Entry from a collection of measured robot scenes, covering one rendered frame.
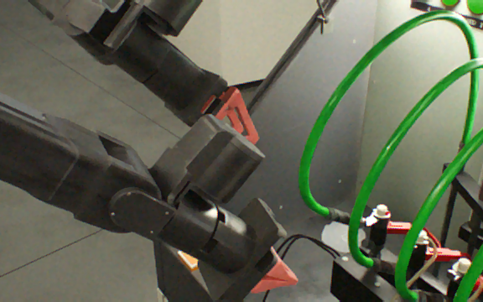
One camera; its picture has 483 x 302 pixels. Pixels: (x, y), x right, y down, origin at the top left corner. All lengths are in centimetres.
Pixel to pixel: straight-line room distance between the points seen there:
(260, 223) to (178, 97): 18
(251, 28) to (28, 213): 187
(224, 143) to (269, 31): 341
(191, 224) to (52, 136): 16
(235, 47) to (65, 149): 339
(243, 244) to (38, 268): 207
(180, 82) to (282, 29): 331
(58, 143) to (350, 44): 85
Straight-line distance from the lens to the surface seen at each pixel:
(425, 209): 70
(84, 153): 45
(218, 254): 55
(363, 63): 76
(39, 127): 44
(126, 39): 63
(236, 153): 50
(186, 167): 50
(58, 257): 262
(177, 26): 65
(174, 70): 64
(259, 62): 393
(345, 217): 87
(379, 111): 129
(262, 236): 57
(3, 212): 298
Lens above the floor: 165
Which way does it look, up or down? 31 degrees down
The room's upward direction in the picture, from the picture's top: straight up
